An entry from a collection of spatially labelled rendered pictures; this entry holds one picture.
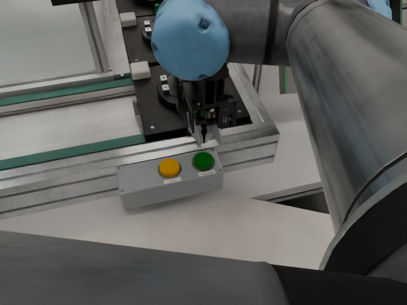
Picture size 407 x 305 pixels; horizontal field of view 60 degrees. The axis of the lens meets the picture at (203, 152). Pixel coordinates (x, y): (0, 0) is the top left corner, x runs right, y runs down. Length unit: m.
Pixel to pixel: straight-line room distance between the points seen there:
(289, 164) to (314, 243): 0.20
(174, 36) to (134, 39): 0.74
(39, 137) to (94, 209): 0.22
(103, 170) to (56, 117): 0.25
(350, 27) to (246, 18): 0.15
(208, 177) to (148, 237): 0.17
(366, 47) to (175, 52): 0.20
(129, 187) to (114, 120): 0.24
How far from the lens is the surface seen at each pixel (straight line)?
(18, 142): 0.92
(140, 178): 0.71
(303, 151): 0.91
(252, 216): 0.78
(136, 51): 1.02
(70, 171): 0.76
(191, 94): 0.54
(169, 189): 0.71
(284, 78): 0.81
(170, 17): 0.33
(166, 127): 0.78
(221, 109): 0.54
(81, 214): 0.82
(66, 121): 0.93
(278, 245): 0.75
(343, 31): 0.22
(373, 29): 0.21
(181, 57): 0.35
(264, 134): 0.79
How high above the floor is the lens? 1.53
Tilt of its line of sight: 50 degrees down
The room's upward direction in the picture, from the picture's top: straight up
